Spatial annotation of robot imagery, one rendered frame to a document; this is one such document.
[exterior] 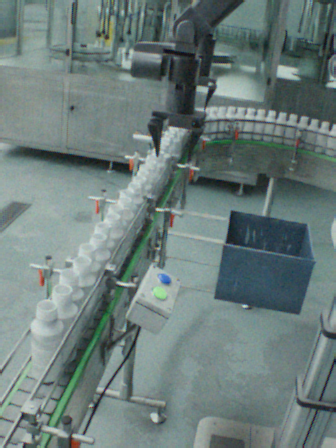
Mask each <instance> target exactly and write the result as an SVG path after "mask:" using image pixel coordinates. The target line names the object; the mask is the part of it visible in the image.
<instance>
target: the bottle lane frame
mask: <svg viewBox="0 0 336 448"><path fill-rule="evenodd" d="M184 173H185V169H184V168H179V167H178V169H177V171H176V176H175V178H173V179H172V181H171V183H170V185H169V186H168V189H167V190H166V192H165V194H164V196H163V198H162V200H161V202H160V204H159V206H158V208H159V209H165V207H166V201H171V200H172V199H173V201H174V202H173V207H174V208H175V207H176V205H177V202H178V200H177V199H174V198H173V197H172V193H173V189H174V190H175V193H174V196H175V197H176V198H180V195H181V193H182V191H183V180H184ZM163 216H164V213H159V212H155V214H154V216H153V223H151V224H149V226H147V229H146V231H145V233H144V235H143V236H142V239H141V241H140V242H139V245H138V247H136V248H137V249H136V251H135V253H133V257H132V259H130V262H129V264H128V266H127V268H126V270H125V272H124V273H123V272H122V273H123V276H122V278H121V280H120V283H125V284H129V282H130V279H131V274H132V273H137V274H138V280H139V285H140V283H141V282H142V280H143V278H144V276H145V275H146V273H147V271H148V270H149V267H150V265H151V263H152V262H151V261H150V260H149V259H147V255H148V250H149V249H150V251H151V253H150V258H151V259H152V260H153V257H154V250H153V249H151V248H150V247H149V239H150V237H152V238H151V239H152V244H151V246H152V247H154V248H155V243H156V232H157V228H158V226H160V227H159V229H163V225H164V217H163ZM115 287H116V289H115V290H116V291H115V299H114V300H113V301H112V303H110V302H109V303H108V302H106V303H108V306H107V308H106V310H105V311H101V312H103V313H104V314H103V316H102V318H101V320H98V321H99V323H98V325H97V327H96V329H95V330H93V334H92V336H91V337H92V338H91V340H86V341H88V342H89V343H88V345H87V347H86V349H85V350H84V351H82V350H79V351H82V352H83V355H82V357H81V359H80V360H79V361H78V362H76V361H73V362H76V363H77V364H78V365H77V367H76V369H75V371H74V372H73V373H72V374H71V373H66V374H69V375H71V378H70V380H69V382H68V384H67V386H60V387H63V388H64V389H65V391H64V393H63V394H62V395H61V397H60V399H59V400H54V401H56V402H58V404H57V406H56V408H55V410H54V412H53V413H52V414H46V415H48V416H50V420H49V422H48V424H47V426H49V427H53V428H57V429H60V427H61V418H62V417H63V416H64V415H65V416H69V417H71V418H72V422H74V423H75V433H76V434H78V431H79V429H80V428H81V425H82V423H83V421H84V419H85V415H86V412H87V411H88V409H89V406H90V404H91V403H92V401H93V398H94V394H95V392H96V390H97V388H98V385H99V383H100V381H101V379H102V377H103V375H104V372H105V370H106V368H107V367H106V366H107V364H108V362H109V359H110V357H111V355H112V352H113V350H111V351H110V354H109V356H108V358H107V361H106V363H105V366H104V361H103V354H104V348H105V347H106V345H107V342H108V340H109V338H110V332H111V330H112V329H113V328H111V318H112V316H113V315H115V327H116V328H118V329H123V328H124V327H125V324H126V322H127V319H126V316H127V315H126V313H127V307H128V298H129V295H127V289H128V288H123V287H118V286H115ZM113 332H114V336H113V340H114V341H115V340H116V339H117V338H118V337H119V336H120V335H121V333H122V332H118V331H115V330H114V329H113ZM31 367H32V360H31V361H30V363H29V364H28V366H27V367H26V370H25V371H24V373H23V374H22V376H21V377H20V378H19V381H18V382H17V384H16V386H14V388H13V389H12V390H13V391H12V392H11V394H9V396H8V397H7V400H6V401H5V403H4V404H3V406H2V407H1V409H0V420H5V421H8V420H6V419H3V418H2V417H1V416H2V414H3V413H4V412H3V411H4V410H5V409H6V408H7V406H8V405H13V404H11V403H10V401H11V399H12V398H13V396H15V392H17V391H19V392H24V391H21V390H19V387H20V386H21V382H22V381H23V379H31V378H28V377H27V374H28V371H29V369H31ZM41 448H61V447H58V446H57V437H56V436H52V435H48V434H45V433H42V442H41Z"/></svg>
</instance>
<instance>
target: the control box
mask: <svg viewBox="0 0 336 448"><path fill-rule="evenodd" d="M160 274H166V275H168V276H169V277H170V278H171V283H170V284H164V283H163V282H161V281H160V280H159V278H158V276H159V275H160ZM180 285H181V280H180V279H178V278H176V277H174V276H172V275H170V274H168V273H167V272H165V271H163V270H161V269H159V268H157V267H155V266H154V265H151V266H150V268H149V270H148V271H147V273H146V275H145V276H144V278H143V280H142V282H141V283H140V285H139V286H140V287H139V288H138V290H137V291H136V294H135V295H134V297H133V300H132V302H131V304H130V307H129V309H128V311H127V313H126V315H127V316H126V319H128V320H129V321H130V322H132V323H134V324H133V325H132V326H131V327H130V328H129V329H127V330H126V331H125V332H124V333H123V334H121V335H120V336H119V337H118V338H117V339H116V340H115V341H113V342H112V343H111V337H110V338H109V340H108V342H107V345H106V347H105V348H104V354H103V361H104V366H105V363H106V361H107V358H108V356H109V354H110V351H111V350H114V349H115V348H116V347H117V346H118V345H119V344H120V343H121V342H123V341H124V340H125V339H126V338H127V337H128V336H129V335H131V334H132V333H133V331H134V330H136V329H137V331H136V334H135V340H134V342H133V344H132V346H131V348H130V350H129V352H128V353H127V355H126V356H125V358H124V360H123V361H122V363H121V364H120V366H119V367H118V369H116V371H115V372H114V374H113V375H112V378H111V380H110V381H109V383H107V385H106V387H105V388H104V390H103V392H102V393H101V394H100V396H99V398H98V400H97V404H96V405H95V407H94V409H93V411H92V413H91V415H90V417H89V419H88V421H87V425H86V427H85V429H84V431H83V433H82V435H85V434H86V432H87V430H88V428H89V424H90V422H91V420H92V418H93V416H94V414H95V412H96V410H97V408H98V406H99V403H100V401H101V399H102V397H103V395H104V394H105V392H106V391H107V389H108V387H109V386H110V384H111V383H112V382H113V379H114V377H115V376H116V374H117V373H118V372H119V370H121V368H122V367H123V365H124V364H125V362H126V361H127V359H128V357H129V356H130V354H131V353H132V351H133V349H134V347H135V345H136V343H137V338H138V335H139V332H140V330H141V327H142V328H143V329H145V330H147V331H149V332H153V333H155V334H158V333H160V331H161V329H162V328H163V326H164V325H165V323H166V322H167V320H168V318H169V317H170V315H171V314H172V311H173V307H174V304H175V301H176V297H177V294H178V291H179V288H180ZM157 287H158V288H161V289H163V290H164V291H165V292H166V297H165V298H160V297H158V296H156V295H155V294H154V292H153V290H154V289H155V288H157Z"/></svg>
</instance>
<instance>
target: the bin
mask: <svg viewBox="0 0 336 448"><path fill-rule="evenodd" d="M172 211H176V212H181V213H183V214H189V215H194V216H200V217H205V218H211V219H216V220H222V221H227V226H226V234H225V238H224V241H223V240H218V239H213V238H207V237H202V236H196V235H191V234H186V233H180V232H175V231H170V230H168V235H173V236H179V237H184V238H189V239H195V240H200V241H205V242H211V243H216V244H221V245H223V248H222V257H221V263H220V266H217V265H212V264H207V263H202V262H197V261H191V260H186V259H181V258H176V257H170V256H165V257H164V261H166V260H167V259H168V258H171V259H177V260H182V261H187V262H192V263H197V264H203V265H208V266H213V267H218V268H220V269H219V275H218V280H217V285H216V291H211V290H206V289H200V288H197V289H195V288H190V287H185V286H180V288H185V289H190V290H192V289H195V290H200V291H205V292H210V293H215V297H214V299H217V300H222V301H227V302H232V303H237V304H242V305H247V306H252V307H257V308H261V309H265V308H266V309H271V310H276V311H281V312H285V313H290V314H295V315H300V314H301V311H302V307H303V304H304V300H305V296H306V293H307V289H308V287H309V283H310V280H311V276H312V273H313V269H314V265H315V264H316V256H315V251H314V246H313V242H312V237H311V232H310V227H309V224H308V223H302V222H298V221H292V220H286V219H281V218H276V217H271V216H265V215H259V214H254V213H248V212H243V211H237V210H233V209H230V211H229V216H228V218H226V217H220V216H215V215H209V214H204V213H198V212H193V211H187V210H182V209H176V208H172Z"/></svg>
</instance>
